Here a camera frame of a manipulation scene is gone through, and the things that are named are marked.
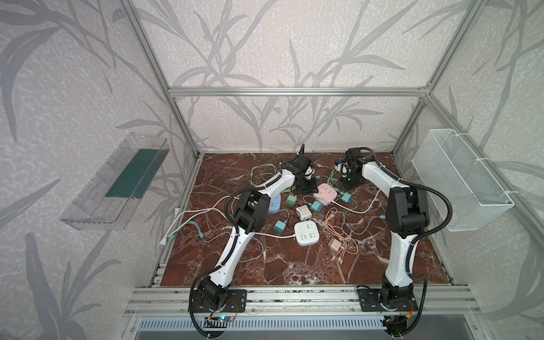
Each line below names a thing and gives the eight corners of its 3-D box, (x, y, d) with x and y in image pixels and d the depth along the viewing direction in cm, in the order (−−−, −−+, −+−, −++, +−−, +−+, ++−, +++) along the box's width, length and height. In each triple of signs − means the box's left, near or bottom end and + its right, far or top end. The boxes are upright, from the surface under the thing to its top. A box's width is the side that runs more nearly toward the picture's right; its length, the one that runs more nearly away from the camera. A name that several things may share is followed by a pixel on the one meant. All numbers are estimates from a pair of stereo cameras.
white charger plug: (300, 222, 95) (300, 220, 93) (295, 209, 99) (295, 207, 97) (312, 218, 96) (312, 215, 94) (306, 206, 100) (306, 203, 98)
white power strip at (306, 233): (294, 245, 89) (294, 242, 86) (294, 224, 95) (294, 221, 92) (318, 245, 89) (319, 242, 86) (316, 224, 95) (317, 221, 92)
